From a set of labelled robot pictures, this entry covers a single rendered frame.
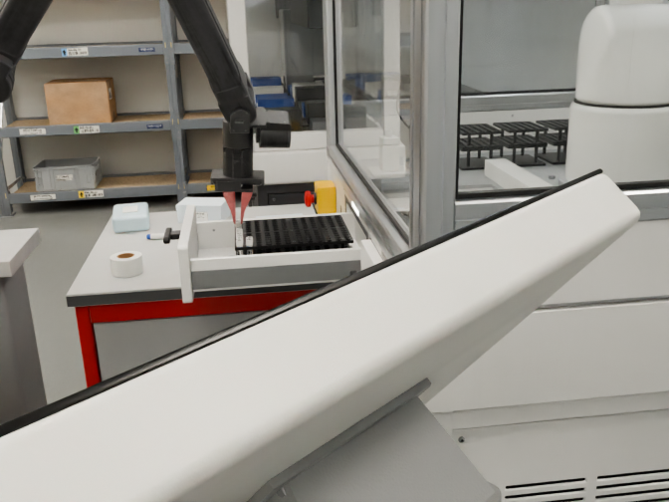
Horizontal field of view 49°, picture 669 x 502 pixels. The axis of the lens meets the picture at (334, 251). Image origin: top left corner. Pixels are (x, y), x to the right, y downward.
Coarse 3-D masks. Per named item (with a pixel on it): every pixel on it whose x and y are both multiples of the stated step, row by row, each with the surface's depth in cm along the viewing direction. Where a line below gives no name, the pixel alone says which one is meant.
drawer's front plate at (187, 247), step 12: (192, 204) 156; (192, 216) 147; (192, 228) 144; (180, 240) 132; (192, 240) 142; (180, 252) 129; (192, 252) 140; (180, 264) 130; (180, 276) 131; (192, 300) 133
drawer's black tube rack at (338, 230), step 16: (256, 224) 150; (272, 224) 150; (288, 224) 150; (304, 224) 150; (320, 224) 149; (336, 224) 149; (256, 240) 140; (272, 240) 140; (288, 240) 140; (304, 240) 139; (320, 240) 139; (336, 240) 140; (352, 240) 139
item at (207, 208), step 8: (184, 200) 205; (192, 200) 205; (200, 200) 205; (208, 200) 204; (216, 200) 204; (224, 200) 204; (176, 208) 201; (184, 208) 201; (200, 208) 200; (208, 208) 200; (216, 208) 200; (224, 208) 203; (200, 216) 201; (208, 216) 201; (216, 216) 200; (224, 216) 203
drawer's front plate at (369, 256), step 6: (366, 240) 129; (360, 246) 130; (366, 246) 126; (372, 246) 126; (360, 252) 131; (366, 252) 124; (372, 252) 123; (360, 258) 131; (366, 258) 124; (372, 258) 120; (378, 258) 120; (366, 264) 125; (372, 264) 119
